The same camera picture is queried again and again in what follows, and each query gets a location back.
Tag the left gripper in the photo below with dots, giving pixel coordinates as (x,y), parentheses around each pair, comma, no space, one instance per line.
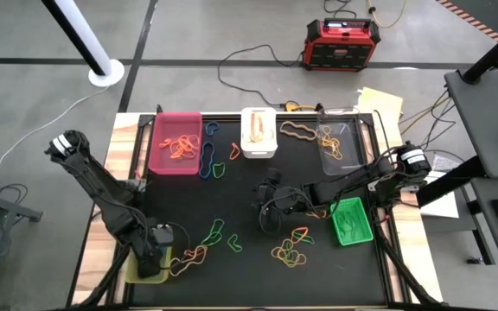
(147,250)

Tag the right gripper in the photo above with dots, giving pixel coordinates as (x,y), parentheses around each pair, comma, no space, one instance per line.
(288,199)

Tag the small green rubber band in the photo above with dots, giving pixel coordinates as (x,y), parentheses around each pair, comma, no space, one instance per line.
(213,172)

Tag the tiny orange rubber band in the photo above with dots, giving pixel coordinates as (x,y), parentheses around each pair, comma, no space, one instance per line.
(164,143)

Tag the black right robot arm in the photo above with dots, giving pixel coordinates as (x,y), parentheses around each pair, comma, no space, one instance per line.
(353,181)

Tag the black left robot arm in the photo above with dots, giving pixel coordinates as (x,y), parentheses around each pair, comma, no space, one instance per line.
(97,185)

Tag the yellow orange rubber band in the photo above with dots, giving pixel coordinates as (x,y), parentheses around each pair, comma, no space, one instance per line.
(318,214)

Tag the small orange rubber band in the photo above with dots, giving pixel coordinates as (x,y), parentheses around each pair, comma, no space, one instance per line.
(231,152)

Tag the long blue rubber band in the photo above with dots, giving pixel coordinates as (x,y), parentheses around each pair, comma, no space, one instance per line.
(200,170)

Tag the long wavy tan rubber band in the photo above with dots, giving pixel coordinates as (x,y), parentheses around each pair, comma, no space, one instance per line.
(282,128)

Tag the small blue rubber band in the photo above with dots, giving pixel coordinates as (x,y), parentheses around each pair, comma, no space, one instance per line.
(205,129)

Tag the yellow translucent plastic basket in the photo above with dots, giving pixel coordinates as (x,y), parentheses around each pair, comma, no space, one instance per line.
(130,274)

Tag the white plastic basket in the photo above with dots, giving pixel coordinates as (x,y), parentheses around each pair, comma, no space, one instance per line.
(257,149)

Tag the black table mat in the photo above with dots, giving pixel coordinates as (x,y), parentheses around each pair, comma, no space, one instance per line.
(253,283)

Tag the clear plastic container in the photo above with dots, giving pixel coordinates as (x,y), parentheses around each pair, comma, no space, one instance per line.
(346,166)

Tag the green plastic basket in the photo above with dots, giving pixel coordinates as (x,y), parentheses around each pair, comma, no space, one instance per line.
(361,235)

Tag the pink plastic basket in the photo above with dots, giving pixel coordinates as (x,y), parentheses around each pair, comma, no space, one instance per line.
(175,125)

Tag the yellow paper sheets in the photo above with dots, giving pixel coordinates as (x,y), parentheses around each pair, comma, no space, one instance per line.
(381,103)

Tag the red portable power station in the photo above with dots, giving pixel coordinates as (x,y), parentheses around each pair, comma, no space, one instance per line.
(340,45)

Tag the white paper sheet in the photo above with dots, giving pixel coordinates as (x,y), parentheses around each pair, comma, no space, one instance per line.
(441,207)

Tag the grey desk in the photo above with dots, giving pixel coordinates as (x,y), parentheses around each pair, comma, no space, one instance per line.
(487,112)

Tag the black and white pole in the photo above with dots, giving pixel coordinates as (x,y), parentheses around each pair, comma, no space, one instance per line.
(84,39)

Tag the black stand pole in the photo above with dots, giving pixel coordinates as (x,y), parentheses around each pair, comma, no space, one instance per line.
(495,52)

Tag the striped edge floor mat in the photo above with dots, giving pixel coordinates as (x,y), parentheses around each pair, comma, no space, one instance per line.
(482,13)

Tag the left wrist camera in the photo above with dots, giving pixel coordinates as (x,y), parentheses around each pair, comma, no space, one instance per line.
(162,235)

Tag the black aluminium table frame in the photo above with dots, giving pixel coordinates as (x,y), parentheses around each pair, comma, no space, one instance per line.
(223,116)

